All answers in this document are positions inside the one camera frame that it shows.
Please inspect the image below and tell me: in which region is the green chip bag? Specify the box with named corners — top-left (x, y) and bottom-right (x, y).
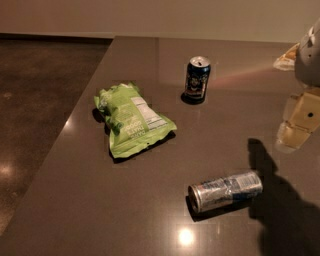
top-left (94, 83), bottom-right (177, 158)

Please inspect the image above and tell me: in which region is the silver blue redbull can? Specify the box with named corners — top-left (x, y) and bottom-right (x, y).
top-left (188, 171), bottom-right (263, 213)

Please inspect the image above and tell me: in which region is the dark blue soda can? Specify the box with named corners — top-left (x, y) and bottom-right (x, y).
top-left (184, 56), bottom-right (211, 104)

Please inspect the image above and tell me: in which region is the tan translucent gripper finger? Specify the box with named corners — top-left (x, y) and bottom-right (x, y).
top-left (273, 43), bottom-right (300, 71)
top-left (276, 87), bottom-right (320, 153)

